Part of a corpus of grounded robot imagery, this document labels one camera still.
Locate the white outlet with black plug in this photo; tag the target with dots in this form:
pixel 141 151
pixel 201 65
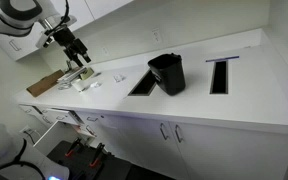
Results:
pixel 26 129

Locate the blue tape strip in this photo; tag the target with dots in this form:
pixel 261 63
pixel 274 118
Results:
pixel 222 59

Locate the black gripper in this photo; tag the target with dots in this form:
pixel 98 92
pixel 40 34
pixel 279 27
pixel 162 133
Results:
pixel 69 40

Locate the small metal faucet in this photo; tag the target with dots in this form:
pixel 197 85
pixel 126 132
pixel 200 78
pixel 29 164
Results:
pixel 68 64

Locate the small crumpled white paper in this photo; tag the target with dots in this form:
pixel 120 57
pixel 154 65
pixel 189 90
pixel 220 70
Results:
pixel 119 78
pixel 95 84

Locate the black robot table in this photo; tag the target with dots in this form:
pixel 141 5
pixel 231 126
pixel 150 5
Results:
pixel 117 170

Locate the narrow white cabinet door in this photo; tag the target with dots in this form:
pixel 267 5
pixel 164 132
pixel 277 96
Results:
pixel 102 138

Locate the small white drawer with lock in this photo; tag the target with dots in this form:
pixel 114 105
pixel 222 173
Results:
pixel 92 115

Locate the white upper wall cabinet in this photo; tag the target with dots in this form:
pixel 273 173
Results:
pixel 24 43
pixel 107 6

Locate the wooden cutting board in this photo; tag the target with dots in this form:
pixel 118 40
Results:
pixel 42 85

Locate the black plastic bin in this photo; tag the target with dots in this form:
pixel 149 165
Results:
pixel 170 76

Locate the white lower cabinet door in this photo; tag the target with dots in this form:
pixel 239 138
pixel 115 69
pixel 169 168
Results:
pixel 234 156
pixel 140 143

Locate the white wall outlet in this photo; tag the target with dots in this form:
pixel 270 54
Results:
pixel 105 51
pixel 156 35

